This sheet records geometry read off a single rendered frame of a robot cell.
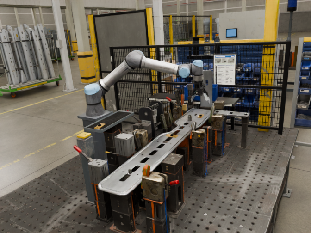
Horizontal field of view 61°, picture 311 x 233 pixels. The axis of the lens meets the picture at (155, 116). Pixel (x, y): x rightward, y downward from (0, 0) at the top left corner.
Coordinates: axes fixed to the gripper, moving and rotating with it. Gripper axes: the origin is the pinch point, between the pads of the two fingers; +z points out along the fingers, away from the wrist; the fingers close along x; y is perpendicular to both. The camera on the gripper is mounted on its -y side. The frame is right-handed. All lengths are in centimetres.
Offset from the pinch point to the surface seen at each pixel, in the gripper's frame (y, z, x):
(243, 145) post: -9, 41, 33
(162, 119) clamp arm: 34.5, 1.1, -18.0
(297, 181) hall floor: -83, 121, 78
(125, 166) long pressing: 95, 2, -11
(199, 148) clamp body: 44.7, 15.4, 13.7
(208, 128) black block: 23.0, 10.8, 13.5
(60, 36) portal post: -389, -11, -566
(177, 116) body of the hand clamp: 3.8, 12.8, -20.7
